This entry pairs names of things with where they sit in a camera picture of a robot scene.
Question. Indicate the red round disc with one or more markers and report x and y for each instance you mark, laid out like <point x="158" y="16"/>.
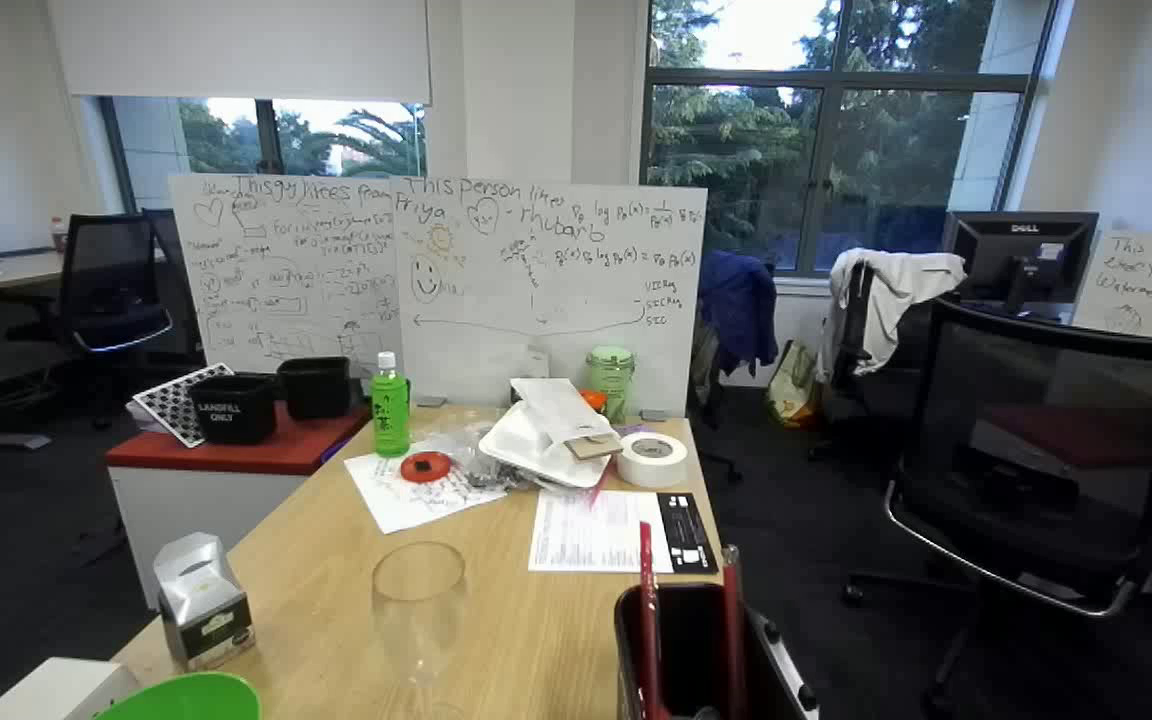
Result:
<point x="425" y="464"/>

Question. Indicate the white paper under disc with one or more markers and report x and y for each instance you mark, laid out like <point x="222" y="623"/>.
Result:
<point x="407" y="505"/>

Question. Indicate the black computer monitor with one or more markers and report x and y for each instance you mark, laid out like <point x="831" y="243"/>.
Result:
<point x="1024" y="264"/>

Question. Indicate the small grey black box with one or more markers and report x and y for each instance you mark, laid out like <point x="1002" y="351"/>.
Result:
<point x="202" y="600"/>

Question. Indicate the black mesh office chair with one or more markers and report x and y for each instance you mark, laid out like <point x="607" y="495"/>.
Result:
<point x="1031" y="471"/>

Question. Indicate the green plastic bottle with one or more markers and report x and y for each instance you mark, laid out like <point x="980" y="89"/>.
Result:
<point x="391" y="404"/>

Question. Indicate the red top white cabinet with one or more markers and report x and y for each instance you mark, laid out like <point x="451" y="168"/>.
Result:
<point x="224" y="489"/>

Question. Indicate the black chair at left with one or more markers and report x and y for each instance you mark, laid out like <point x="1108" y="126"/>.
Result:
<point x="111" y="296"/>

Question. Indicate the clear glass cup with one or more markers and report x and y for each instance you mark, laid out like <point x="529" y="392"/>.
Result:
<point x="418" y="600"/>

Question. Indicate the white jacket on chair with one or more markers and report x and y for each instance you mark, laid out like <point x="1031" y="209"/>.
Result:
<point x="896" y="282"/>

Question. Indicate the white whiteboard with drawings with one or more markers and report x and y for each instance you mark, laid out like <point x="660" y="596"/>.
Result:
<point x="503" y="276"/>

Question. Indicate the green bowl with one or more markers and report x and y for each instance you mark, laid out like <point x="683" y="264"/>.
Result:
<point x="189" y="696"/>

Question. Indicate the white whiteboard left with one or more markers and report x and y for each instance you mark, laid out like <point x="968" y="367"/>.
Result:
<point x="290" y="264"/>

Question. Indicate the black container with red sticks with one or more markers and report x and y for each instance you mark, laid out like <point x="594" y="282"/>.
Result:
<point x="701" y="648"/>

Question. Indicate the stack of white papers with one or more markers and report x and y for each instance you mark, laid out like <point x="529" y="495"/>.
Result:
<point x="555" y="433"/>

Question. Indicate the white tape roll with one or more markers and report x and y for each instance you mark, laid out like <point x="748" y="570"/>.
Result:
<point x="652" y="463"/>

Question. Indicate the printed white paper sheet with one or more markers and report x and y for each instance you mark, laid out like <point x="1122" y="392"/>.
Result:
<point x="598" y="537"/>

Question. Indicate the black remote control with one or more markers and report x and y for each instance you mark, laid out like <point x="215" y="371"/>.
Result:
<point x="684" y="532"/>

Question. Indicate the green lidded jar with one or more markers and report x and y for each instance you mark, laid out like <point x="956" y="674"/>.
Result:
<point x="611" y="375"/>

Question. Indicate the white power strip box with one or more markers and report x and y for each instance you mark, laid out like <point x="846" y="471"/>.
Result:
<point x="66" y="689"/>

